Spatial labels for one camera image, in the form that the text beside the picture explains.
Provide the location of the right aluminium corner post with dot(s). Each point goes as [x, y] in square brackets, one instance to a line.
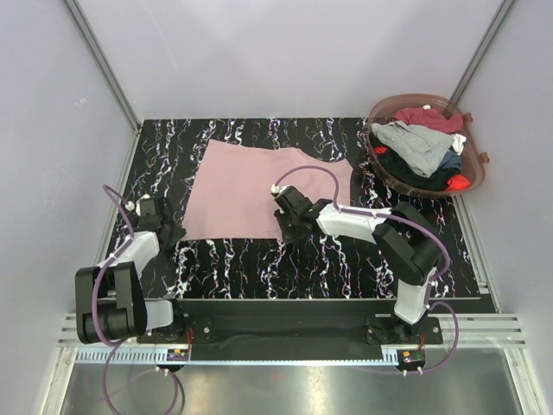
[485, 44]

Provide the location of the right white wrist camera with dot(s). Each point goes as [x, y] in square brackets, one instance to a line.
[277, 190]

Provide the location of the aluminium frame rail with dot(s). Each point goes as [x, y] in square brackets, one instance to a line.
[501, 330]

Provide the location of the blue garment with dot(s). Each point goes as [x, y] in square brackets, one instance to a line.
[451, 160]

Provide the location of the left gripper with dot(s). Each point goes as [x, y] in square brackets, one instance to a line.
[177, 234]

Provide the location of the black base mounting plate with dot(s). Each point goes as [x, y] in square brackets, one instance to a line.
[297, 307]

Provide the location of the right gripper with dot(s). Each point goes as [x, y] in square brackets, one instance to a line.
[288, 236]

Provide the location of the small electronics board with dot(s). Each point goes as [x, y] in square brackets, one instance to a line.
[178, 354]
[412, 359]

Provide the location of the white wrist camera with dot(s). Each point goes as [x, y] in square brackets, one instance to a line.
[277, 190]
[135, 206]

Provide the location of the maroon garment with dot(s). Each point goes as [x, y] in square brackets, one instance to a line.
[430, 118]

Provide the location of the pink tank top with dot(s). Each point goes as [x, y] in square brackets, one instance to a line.
[231, 198]

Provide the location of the right small electronics board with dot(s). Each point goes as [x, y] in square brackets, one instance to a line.
[412, 359]

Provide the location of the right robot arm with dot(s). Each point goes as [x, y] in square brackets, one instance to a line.
[412, 249]

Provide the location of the brown plastic laundry basket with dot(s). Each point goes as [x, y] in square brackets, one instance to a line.
[473, 161]

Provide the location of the black garment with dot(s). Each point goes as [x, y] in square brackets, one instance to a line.
[399, 169]

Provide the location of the left aluminium corner post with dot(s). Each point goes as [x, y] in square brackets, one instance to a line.
[92, 44]

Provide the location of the white garment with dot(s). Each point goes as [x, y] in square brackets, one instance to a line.
[458, 143]

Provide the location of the left small electronics board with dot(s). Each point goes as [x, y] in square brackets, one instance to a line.
[178, 354]

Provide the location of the aluminium corner post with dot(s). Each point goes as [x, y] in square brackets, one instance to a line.
[92, 44]
[485, 44]

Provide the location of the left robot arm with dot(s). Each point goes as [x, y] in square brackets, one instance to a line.
[110, 305]

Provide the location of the red orange garment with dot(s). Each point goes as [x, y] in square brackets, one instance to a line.
[458, 183]

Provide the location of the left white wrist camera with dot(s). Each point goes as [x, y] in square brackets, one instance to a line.
[135, 206]

